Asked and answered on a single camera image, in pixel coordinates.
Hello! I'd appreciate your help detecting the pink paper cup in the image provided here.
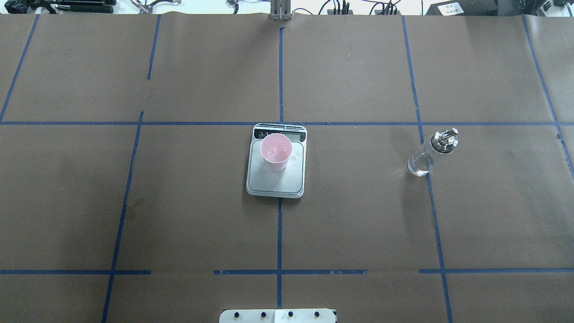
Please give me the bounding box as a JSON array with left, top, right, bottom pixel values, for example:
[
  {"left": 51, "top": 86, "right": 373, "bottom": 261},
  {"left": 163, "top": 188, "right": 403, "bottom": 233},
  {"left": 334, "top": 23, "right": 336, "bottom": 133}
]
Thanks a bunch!
[{"left": 260, "top": 133, "right": 292, "bottom": 171}]

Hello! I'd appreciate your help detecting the glass sauce bottle steel spout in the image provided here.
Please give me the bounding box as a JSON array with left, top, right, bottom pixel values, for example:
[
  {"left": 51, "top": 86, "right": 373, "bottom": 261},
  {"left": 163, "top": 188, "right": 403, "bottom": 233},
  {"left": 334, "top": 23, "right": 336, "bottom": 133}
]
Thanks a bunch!
[{"left": 407, "top": 127, "right": 459, "bottom": 177}]

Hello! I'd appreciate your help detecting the digital kitchen scale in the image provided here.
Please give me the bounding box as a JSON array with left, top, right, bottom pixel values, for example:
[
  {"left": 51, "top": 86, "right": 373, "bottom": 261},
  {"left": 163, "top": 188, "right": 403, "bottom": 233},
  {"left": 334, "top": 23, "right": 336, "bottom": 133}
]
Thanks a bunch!
[{"left": 246, "top": 123, "right": 308, "bottom": 199}]

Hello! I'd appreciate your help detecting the black box with label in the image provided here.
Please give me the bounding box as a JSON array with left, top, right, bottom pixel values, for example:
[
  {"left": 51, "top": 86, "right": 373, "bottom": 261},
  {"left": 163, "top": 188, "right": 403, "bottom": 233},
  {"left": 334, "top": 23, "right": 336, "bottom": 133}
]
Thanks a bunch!
[{"left": 425, "top": 0, "right": 498, "bottom": 16}]

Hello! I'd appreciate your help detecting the black folded tripod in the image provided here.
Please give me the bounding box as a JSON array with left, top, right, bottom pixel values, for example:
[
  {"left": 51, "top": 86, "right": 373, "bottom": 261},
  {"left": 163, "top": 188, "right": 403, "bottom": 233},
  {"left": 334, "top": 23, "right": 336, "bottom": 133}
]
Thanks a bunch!
[{"left": 25, "top": 0, "right": 117, "bottom": 14}]

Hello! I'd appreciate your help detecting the aluminium frame post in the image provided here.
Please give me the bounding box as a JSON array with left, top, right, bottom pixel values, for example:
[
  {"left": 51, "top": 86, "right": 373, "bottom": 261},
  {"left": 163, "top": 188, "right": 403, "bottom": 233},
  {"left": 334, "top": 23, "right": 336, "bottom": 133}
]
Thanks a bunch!
[{"left": 269, "top": 0, "right": 292, "bottom": 21}]

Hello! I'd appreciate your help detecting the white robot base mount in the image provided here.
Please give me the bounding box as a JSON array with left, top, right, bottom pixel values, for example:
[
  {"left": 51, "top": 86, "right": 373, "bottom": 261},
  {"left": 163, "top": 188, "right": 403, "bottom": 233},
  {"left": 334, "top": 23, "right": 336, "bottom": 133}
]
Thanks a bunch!
[{"left": 219, "top": 308, "right": 338, "bottom": 323}]

